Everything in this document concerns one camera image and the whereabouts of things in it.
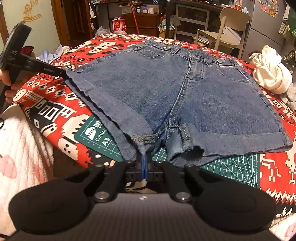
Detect small Christmas tree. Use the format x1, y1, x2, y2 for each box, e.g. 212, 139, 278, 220
283, 46, 296, 67

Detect beige plastic chair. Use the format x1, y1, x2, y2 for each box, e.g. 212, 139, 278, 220
194, 7, 251, 59

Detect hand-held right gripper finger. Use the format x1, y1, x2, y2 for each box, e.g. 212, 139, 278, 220
64, 155, 146, 202
145, 155, 223, 202

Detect grey refrigerator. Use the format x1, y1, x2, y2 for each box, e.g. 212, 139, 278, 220
245, 0, 292, 61

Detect blue denim shorts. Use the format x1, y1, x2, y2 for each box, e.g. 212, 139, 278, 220
65, 39, 294, 168

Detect green Christmas wall cloth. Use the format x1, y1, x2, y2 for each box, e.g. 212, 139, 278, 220
285, 5, 296, 37

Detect red cardboard box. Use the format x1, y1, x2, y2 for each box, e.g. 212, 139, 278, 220
112, 17, 126, 33

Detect dark wooden desk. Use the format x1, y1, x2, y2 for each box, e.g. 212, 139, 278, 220
165, 0, 232, 41

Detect white plastic bag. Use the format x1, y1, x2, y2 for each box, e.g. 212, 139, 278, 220
95, 26, 111, 37

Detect wooden door frame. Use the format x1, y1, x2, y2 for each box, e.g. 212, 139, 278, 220
51, 0, 93, 47

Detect white hanging towel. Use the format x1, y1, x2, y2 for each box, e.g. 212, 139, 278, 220
279, 5, 289, 35

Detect white hoodie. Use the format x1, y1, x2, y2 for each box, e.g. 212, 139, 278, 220
248, 45, 293, 94

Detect yellow wall decal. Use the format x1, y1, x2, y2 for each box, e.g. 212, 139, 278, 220
23, 3, 42, 22

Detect red broom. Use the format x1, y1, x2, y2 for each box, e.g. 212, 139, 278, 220
131, 0, 140, 35

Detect person's left hand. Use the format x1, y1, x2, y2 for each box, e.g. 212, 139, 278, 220
0, 70, 23, 104

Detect wooden drawer cabinet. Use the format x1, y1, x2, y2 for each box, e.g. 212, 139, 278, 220
122, 13, 162, 36

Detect colourful fridge stickers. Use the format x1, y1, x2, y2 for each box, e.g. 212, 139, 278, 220
259, 0, 281, 18

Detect grey garment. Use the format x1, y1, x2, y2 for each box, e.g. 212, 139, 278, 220
280, 89, 296, 110

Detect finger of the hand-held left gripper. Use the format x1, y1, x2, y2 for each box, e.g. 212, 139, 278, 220
23, 52, 68, 79

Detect red patterned blanket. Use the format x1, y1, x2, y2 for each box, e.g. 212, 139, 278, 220
13, 34, 296, 232

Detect white pink patterned fleece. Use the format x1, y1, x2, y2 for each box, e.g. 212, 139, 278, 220
0, 104, 296, 241

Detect green cutting mat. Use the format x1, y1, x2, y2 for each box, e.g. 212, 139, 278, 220
74, 113, 260, 189

